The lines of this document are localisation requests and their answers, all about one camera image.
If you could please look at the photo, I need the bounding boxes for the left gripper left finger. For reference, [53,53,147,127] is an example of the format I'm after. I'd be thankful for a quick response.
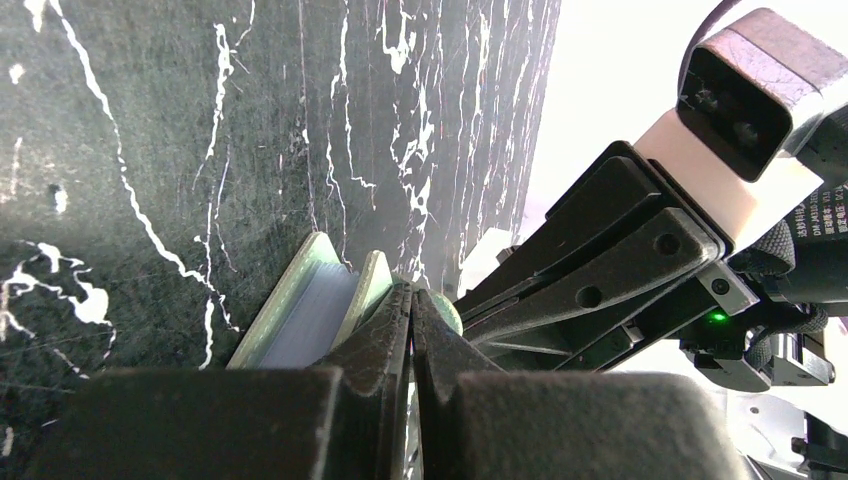
[26,284,413,479]

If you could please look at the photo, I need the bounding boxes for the mint green card holder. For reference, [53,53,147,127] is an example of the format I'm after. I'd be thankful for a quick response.
[226,231,465,371]

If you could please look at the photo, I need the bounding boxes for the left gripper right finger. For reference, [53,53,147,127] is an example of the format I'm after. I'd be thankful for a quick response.
[411,290,749,479]

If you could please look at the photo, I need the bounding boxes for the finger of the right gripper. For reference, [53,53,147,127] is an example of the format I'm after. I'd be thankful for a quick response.
[457,141,669,312]

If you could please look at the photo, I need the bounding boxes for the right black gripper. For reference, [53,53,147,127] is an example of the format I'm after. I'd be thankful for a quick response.
[456,206,835,393]

